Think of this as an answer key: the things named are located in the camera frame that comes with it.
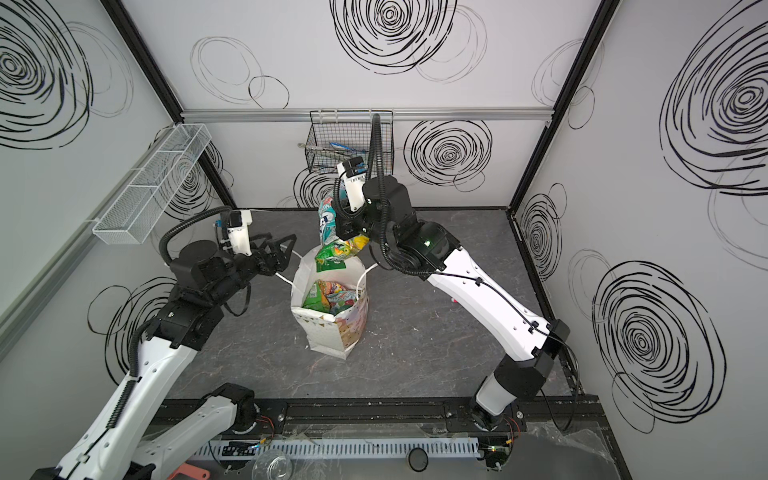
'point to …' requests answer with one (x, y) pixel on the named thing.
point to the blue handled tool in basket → (344, 147)
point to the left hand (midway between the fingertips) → (284, 236)
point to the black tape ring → (418, 459)
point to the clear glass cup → (273, 465)
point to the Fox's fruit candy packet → (338, 297)
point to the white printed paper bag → (330, 334)
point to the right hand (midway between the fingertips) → (329, 201)
